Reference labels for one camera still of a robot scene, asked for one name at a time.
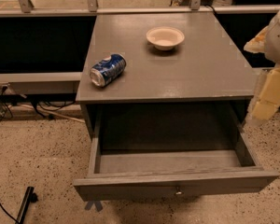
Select grey top drawer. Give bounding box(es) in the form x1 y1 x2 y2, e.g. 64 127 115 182
73 105 280 203

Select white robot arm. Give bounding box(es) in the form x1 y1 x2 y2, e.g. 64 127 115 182
244 10 280 125

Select grey wooden drawer cabinet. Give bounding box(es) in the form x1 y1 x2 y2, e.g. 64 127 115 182
77 12 256 137

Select white paper bowl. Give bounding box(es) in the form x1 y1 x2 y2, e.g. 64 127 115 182
147 27 185 51

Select blue crushed soda can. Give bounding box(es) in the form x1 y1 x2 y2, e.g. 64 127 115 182
90 54 127 87

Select blue tape cross mark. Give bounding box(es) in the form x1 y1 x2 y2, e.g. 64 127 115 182
85 201 103 212

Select black power strip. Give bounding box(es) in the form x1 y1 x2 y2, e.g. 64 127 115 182
15 186 38 224

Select metal railing frame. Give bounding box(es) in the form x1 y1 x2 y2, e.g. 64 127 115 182
0 0 280 95

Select black cables under railing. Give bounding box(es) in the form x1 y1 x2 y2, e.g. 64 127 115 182
0 86 77 120

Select black floor cable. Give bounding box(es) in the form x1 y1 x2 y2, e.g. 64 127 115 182
0 193 19 224

